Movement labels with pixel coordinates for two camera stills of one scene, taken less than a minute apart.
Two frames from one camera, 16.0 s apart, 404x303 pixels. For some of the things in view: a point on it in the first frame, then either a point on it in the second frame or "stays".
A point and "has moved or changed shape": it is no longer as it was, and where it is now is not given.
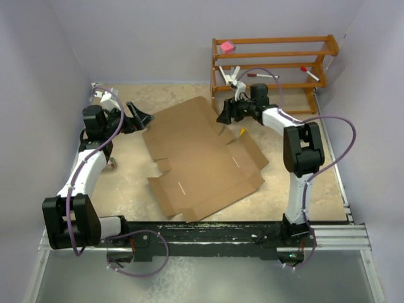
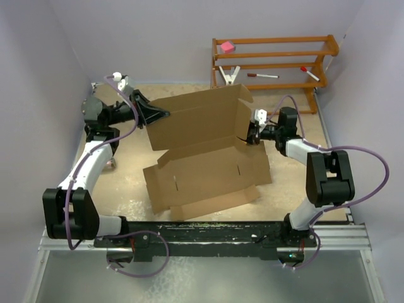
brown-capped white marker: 261,75 stays
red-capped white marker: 305,69 stays
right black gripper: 231,111 -> 252,134
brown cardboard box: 208,170 has moved or changed shape
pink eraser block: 227,47 stays
